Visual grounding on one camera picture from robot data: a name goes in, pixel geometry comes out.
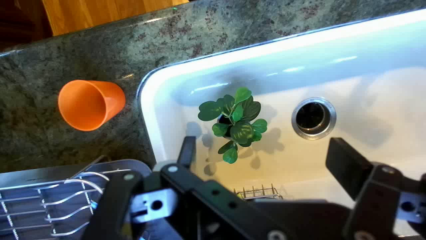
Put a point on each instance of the green artificial plant sprig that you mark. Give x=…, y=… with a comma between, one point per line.
x=237, y=122

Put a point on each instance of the orange plastic cup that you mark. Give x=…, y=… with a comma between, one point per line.
x=88, y=104

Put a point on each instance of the steel sink drain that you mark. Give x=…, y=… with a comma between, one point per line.
x=313, y=118

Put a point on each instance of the stainless steel dish rack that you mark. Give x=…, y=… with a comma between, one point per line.
x=40, y=200

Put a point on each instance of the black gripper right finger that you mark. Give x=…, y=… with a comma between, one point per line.
x=380, y=200

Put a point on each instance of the white kitchen sink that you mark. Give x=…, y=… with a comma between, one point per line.
x=354, y=80

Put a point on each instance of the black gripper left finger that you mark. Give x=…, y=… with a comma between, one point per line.
x=119, y=208

